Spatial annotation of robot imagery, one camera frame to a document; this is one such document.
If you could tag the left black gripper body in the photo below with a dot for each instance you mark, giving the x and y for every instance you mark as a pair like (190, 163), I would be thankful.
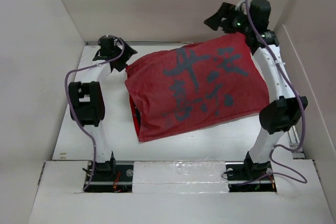
(120, 62)

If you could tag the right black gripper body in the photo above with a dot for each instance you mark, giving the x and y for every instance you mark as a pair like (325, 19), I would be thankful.
(235, 22)

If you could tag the red cartoon print pillowcase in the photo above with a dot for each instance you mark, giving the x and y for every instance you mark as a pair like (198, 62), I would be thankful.
(194, 87)

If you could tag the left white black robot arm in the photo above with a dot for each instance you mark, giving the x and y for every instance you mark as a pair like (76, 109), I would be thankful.
(86, 104)

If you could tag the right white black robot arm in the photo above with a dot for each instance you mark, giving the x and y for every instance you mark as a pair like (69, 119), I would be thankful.
(286, 106)

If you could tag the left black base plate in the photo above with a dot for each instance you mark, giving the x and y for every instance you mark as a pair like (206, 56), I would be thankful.
(120, 181)

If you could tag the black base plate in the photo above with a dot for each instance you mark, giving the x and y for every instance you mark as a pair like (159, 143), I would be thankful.
(240, 182)
(120, 181)

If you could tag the aluminium rail right side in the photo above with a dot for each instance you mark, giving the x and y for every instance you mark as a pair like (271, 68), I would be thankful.
(294, 142)

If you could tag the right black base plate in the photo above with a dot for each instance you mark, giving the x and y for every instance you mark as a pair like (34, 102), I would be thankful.
(240, 182)

